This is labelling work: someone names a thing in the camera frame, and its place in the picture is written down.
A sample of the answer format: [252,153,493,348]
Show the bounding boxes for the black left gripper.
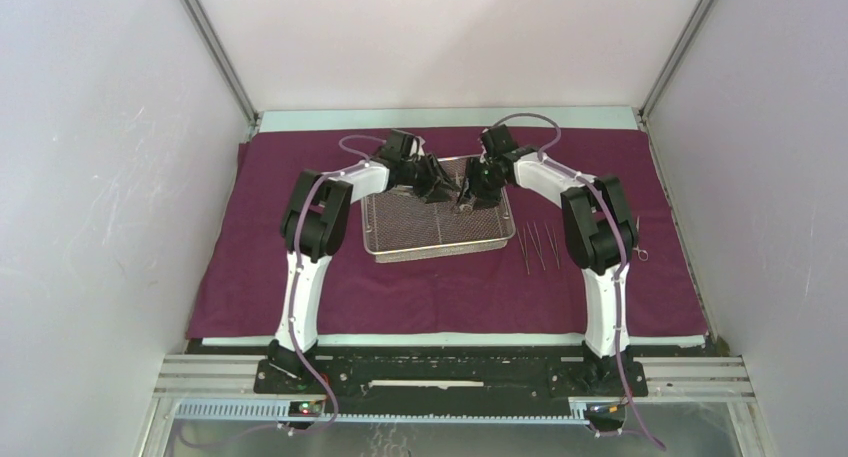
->
[400,153,460,205]

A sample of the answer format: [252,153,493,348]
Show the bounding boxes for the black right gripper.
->
[457,156,509,210]

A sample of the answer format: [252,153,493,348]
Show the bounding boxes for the metal mesh instrument tray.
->
[361,188,516,264]

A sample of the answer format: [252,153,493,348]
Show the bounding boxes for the steel surgical forceps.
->
[634,244,650,262]

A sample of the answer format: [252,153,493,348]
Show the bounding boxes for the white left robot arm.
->
[268,130,460,394]

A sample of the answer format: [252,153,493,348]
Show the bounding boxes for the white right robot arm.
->
[458,124,639,395]

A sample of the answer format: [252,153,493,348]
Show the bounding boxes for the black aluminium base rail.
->
[142,353,759,444]

